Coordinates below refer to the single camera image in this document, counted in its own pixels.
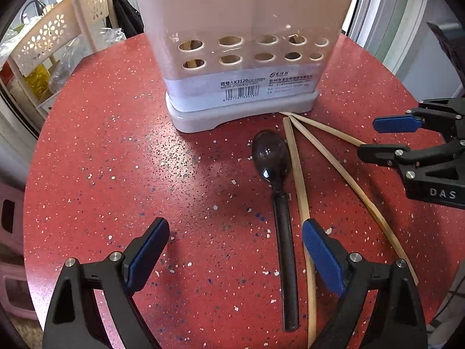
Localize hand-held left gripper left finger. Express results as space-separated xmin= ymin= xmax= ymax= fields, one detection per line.
xmin=43 ymin=217 xmax=170 ymax=349

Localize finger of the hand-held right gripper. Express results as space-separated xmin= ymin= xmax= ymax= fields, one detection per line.
xmin=358 ymin=139 xmax=465 ymax=170
xmin=373 ymin=98 xmax=465 ymax=139

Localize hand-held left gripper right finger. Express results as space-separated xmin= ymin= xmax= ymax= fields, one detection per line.
xmin=302 ymin=219 xmax=427 ymax=349

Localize dark translucent plastic spoon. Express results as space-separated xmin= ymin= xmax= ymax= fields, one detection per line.
xmin=252 ymin=130 xmax=301 ymax=332

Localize pink plastic utensil holder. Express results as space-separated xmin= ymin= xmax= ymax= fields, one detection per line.
xmin=131 ymin=0 xmax=355 ymax=133

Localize pink plastic stool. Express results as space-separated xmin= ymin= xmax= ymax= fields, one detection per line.
xmin=0 ymin=254 xmax=40 ymax=321

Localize clear plastic bag on shelf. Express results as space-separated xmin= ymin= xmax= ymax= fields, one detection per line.
xmin=49 ymin=38 xmax=93 ymax=93

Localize beige plastic storage trolley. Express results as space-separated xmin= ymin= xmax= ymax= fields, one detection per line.
xmin=7 ymin=0 xmax=114 ymax=117

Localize hanging black cloth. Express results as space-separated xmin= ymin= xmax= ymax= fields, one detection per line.
xmin=109 ymin=0 xmax=145 ymax=40

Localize crumpled clear plastic bags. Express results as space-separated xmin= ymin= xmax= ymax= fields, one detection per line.
xmin=0 ymin=25 xmax=29 ymax=67

